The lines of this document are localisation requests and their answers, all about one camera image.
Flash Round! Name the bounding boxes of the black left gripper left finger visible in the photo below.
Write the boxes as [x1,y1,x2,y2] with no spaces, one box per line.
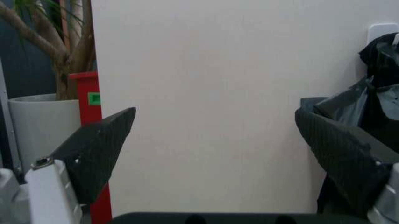
[0,107,137,224]

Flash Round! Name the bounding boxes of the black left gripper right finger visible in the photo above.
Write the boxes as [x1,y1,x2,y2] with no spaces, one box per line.
[294,109,399,224]

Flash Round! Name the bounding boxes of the black garbage bag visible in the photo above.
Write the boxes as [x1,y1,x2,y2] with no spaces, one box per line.
[299,32,399,219]

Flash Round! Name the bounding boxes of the red box with green label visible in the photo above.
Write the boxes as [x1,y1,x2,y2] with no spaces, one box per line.
[68,71,113,224]

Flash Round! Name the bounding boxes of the pale grey round planter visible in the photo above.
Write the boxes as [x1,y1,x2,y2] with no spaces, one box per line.
[8,93,83,173]

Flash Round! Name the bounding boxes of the potted plant with brown trunks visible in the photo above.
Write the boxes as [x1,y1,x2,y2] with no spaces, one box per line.
[0,0,97,101]

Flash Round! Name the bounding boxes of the white wall hook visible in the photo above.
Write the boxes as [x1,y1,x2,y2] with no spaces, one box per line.
[368,22,399,45]

